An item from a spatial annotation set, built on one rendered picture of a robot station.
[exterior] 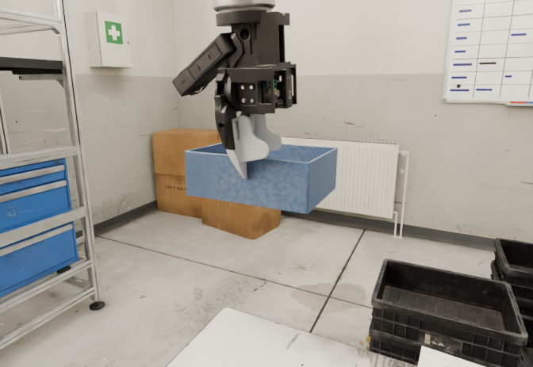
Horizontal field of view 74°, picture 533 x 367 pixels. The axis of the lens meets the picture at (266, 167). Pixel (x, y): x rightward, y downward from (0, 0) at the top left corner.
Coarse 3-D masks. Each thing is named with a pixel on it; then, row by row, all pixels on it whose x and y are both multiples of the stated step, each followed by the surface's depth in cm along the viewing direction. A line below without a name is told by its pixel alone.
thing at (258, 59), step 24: (240, 24) 41; (264, 24) 40; (288, 24) 42; (240, 48) 42; (264, 48) 41; (240, 72) 41; (264, 72) 40; (288, 72) 44; (240, 96) 43; (264, 96) 42; (288, 96) 44
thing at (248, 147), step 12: (240, 120) 45; (240, 132) 45; (252, 132) 45; (240, 144) 46; (252, 144) 45; (264, 144) 44; (240, 156) 46; (252, 156) 46; (264, 156) 45; (240, 168) 47
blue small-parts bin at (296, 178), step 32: (192, 160) 53; (224, 160) 51; (256, 160) 48; (288, 160) 46; (320, 160) 50; (192, 192) 54; (224, 192) 52; (256, 192) 49; (288, 192) 47; (320, 192) 51
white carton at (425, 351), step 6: (426, 348) 60; (420, 354) 59; (426, 354) 59; (432, 354) 59; (438, 354) 59; (444, 354) 59; (420, 360) 58; (426, 360) 58; (432, 360) 58; (438, 360) 58; (444, 360) 58; (450, 360) 58; (456, 360) 58; (462, 360) 58; (420, 366) 56; (426, 366) 56; (432, 366) 56; (438, 366) 56; (444, 366) 56; (450, 366) 56; (456, 366) 56; (462, 366) 56; (468, 366) 56; (474, 366) 56; (480, 366) 56
